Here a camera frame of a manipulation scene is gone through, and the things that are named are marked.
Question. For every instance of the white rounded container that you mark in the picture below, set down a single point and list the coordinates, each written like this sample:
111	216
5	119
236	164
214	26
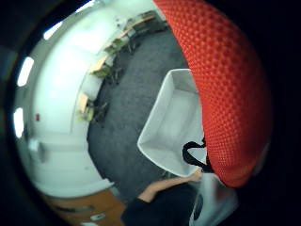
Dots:
216	201

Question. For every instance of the white fabric storage box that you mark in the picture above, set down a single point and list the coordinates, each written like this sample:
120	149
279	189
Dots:
172	125

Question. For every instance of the the person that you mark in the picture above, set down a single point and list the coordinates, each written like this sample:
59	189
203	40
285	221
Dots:
160	208

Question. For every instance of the wooden desk with green chair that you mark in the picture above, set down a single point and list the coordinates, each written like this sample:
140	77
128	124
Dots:
120	42
89	109
105	69

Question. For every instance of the wooden drawer cabinet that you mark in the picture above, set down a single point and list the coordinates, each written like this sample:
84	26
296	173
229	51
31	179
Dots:
87	208

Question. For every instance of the long wooden desk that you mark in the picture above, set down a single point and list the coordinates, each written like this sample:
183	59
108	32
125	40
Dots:
145	22

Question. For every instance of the ceiling light panel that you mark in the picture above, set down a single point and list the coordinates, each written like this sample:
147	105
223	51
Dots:
52	30
85	5
18	122
25	71

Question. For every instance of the red wall alarm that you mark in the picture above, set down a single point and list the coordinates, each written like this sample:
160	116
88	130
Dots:
37	117

